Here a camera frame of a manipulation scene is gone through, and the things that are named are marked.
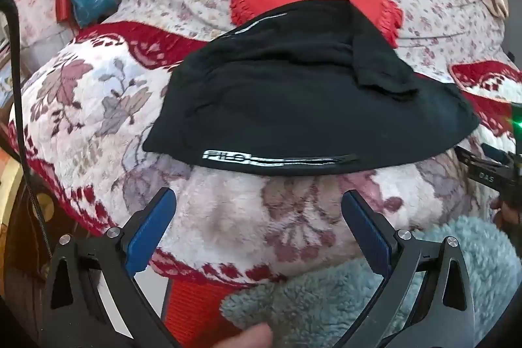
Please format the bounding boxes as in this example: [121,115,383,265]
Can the black pants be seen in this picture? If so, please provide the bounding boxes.
[143,0,480,176]

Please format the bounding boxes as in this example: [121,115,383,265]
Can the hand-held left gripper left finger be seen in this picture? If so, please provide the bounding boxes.
[41,187,180,348]

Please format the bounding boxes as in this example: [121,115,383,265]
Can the person's left hand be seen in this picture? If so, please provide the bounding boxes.
[228,323,275,348]

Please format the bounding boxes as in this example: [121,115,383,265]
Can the person's right hand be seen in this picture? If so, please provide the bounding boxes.
[490,199,522,230]

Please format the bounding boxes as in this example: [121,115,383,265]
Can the red and white floral blanket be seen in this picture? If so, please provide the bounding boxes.
[8,22,522,287]

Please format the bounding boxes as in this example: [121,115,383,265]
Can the orange-red cloth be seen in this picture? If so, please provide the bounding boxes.
[161,278,245,348]

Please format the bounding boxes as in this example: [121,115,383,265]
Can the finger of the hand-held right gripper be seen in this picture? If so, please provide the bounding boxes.
[453,145,504,191]

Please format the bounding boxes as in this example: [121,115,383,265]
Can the grey-blue fluffy blanket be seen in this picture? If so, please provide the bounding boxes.
[220,215,522,348]

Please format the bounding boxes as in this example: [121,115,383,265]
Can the black cable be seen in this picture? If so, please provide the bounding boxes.
[0,0,55,251]

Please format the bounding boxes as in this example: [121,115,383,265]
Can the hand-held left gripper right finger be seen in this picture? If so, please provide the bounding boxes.
[341,189,476,348]

